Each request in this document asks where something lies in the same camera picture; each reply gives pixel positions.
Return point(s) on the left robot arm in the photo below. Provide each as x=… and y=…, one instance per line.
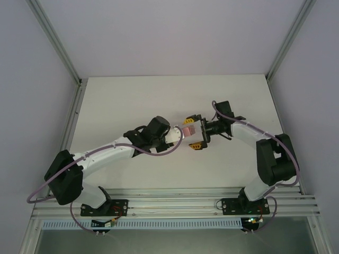
x=63, y=174

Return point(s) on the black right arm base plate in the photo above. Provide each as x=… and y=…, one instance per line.
x=230, y=206

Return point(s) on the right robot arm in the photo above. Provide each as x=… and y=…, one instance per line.
x=275, y=158

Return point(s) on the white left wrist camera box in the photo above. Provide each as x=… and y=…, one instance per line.
x=174, y=135

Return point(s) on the aluminium frame bar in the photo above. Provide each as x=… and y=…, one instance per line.
x=30, y=235
x=321, y=238

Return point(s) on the pink cloth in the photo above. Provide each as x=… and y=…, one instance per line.
x=189, y=131

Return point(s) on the aluminium frame post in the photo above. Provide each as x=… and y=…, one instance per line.
x=56, y=39
x=289, y=39

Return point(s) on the aluminium side rail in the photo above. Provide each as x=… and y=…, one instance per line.
x=72, y=113

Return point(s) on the aluminium mounting rail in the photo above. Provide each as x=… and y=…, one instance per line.
x=172, y=201

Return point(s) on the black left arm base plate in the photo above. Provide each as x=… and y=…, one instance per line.
x=120, y=206

